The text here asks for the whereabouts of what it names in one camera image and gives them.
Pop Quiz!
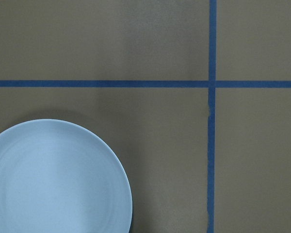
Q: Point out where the blue plate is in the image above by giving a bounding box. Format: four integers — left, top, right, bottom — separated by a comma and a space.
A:
0, 119, 132, 233

